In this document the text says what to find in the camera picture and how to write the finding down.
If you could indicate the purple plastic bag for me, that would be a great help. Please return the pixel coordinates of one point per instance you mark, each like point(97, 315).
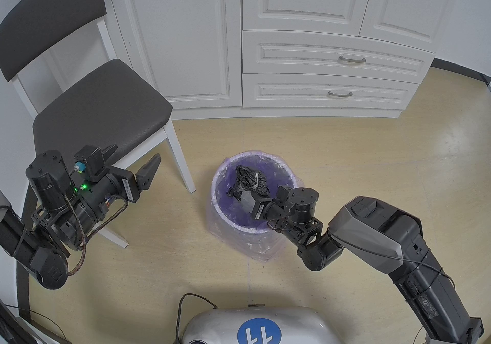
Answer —
point(226, 185)

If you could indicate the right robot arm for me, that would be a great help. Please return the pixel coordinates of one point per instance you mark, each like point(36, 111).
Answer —
point(383, 235)

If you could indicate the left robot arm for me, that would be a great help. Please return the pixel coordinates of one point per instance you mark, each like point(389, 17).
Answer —
point(50, 181)

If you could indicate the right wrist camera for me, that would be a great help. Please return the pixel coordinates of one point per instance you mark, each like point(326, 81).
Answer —
point(284, 194)

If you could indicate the white trash bin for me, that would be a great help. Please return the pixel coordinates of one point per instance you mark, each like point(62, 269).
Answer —
point(230, 221)

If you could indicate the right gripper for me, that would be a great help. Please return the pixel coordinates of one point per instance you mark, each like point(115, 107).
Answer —
point(264, 210)

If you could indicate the white chair dark grey seat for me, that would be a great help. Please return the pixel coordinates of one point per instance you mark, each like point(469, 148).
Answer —
point(99, 112)

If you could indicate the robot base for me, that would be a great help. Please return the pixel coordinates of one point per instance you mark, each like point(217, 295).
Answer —
point(230, 323)

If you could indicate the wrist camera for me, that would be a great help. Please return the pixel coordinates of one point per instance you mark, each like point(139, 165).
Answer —
point(284, 194)
point(90, 162)

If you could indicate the white wardrobe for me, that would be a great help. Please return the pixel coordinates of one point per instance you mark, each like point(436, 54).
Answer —
point(299, 8)

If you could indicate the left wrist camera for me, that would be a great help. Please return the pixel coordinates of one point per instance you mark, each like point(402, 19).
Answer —
point(90, 162)

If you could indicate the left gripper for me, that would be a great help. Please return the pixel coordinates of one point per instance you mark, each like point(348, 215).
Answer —
point(103, 200)

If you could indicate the black plastic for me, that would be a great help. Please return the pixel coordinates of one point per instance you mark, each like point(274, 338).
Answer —
point(249, 181)

